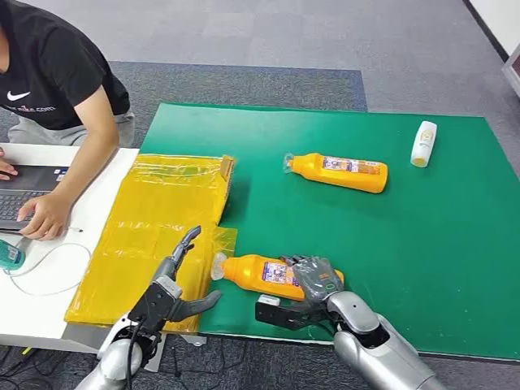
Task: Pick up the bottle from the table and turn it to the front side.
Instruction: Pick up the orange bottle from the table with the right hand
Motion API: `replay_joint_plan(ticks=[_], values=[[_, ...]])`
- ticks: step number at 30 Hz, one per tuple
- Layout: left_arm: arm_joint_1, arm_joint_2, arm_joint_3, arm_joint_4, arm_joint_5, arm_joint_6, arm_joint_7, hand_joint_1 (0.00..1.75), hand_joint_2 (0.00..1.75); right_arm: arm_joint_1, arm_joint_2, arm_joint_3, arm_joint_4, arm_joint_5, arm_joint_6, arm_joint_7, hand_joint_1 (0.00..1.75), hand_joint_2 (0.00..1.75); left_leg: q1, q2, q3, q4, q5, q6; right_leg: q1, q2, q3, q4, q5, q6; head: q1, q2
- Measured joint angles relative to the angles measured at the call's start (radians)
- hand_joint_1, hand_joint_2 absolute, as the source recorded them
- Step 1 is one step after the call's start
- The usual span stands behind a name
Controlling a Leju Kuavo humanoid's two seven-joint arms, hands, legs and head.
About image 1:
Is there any person's right hand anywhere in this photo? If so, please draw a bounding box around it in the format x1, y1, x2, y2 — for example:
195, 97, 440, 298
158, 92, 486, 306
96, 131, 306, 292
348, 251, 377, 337
0, 148, 19, 181

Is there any person's left hand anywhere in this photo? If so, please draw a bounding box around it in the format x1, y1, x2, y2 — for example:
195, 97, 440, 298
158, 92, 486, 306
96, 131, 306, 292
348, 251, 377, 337
17, 191, 72, 241

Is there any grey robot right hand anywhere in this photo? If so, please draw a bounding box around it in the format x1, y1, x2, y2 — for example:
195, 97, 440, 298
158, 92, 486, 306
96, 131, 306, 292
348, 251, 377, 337
280, 254, 345, 304

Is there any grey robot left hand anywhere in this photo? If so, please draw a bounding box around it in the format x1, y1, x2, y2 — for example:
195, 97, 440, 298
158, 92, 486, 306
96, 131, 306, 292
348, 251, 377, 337
152, 226, 223, 324

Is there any orange bottle with clear cap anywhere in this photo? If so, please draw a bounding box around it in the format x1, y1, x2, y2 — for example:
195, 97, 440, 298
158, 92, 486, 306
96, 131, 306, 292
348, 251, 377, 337
283, 152, 389, 195
211, 251, 345, 302

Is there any small white bottle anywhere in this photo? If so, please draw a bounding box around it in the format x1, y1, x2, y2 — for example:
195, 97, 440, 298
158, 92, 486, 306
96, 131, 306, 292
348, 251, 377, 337
411, 120, 438, 169

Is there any dark laptop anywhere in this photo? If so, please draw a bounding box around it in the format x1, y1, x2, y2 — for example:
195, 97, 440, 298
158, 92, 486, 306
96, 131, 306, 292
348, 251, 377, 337
0, 163, 70, 233

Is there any yellow film-wrapped cardboard sheet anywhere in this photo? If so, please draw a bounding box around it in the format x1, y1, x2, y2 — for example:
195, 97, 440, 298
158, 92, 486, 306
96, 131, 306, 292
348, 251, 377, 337
63, 153, 238, 334

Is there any teal computer mouse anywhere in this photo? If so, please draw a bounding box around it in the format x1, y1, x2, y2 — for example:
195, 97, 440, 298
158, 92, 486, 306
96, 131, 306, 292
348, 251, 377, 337
0, 239, 26, 271

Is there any green table mat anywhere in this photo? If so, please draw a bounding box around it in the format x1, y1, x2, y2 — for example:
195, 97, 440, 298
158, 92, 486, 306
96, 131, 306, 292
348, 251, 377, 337
139, 102, 520, 362

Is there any white desk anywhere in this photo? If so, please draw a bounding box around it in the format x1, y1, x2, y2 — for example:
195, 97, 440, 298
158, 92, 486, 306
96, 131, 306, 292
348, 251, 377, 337
0, 142, 168, 372

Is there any person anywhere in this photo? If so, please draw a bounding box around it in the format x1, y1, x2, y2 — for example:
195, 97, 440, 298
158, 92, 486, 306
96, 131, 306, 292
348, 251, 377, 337
0, 0, 136, 241

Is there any white furniture corner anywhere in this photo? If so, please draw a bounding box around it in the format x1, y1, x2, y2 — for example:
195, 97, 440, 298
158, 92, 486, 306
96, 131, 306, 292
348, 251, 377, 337
502, 45, 520, 99

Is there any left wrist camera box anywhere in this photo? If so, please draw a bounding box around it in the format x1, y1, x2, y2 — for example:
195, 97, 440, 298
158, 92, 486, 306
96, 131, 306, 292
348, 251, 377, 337
128, 275, 182, 336

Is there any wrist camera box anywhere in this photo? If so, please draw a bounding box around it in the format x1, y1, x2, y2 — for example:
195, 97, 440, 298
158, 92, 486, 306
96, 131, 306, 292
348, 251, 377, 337
254, 294, 332, 332
128, 275, 182, 336

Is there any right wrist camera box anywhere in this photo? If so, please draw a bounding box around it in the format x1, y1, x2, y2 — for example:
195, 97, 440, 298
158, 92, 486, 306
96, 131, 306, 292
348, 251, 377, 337
254, 294, 332, 332

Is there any white cable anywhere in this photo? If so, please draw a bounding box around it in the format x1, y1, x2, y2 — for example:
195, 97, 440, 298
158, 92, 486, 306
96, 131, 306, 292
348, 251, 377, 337
4, 226, 92, 298

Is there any black floor cable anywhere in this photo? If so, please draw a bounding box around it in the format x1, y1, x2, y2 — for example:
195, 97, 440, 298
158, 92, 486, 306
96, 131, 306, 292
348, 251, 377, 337
168, 336, 248, 390

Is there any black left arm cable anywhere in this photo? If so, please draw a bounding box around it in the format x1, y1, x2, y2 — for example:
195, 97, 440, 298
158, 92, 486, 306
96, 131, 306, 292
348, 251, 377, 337
126, 317, 147, 390

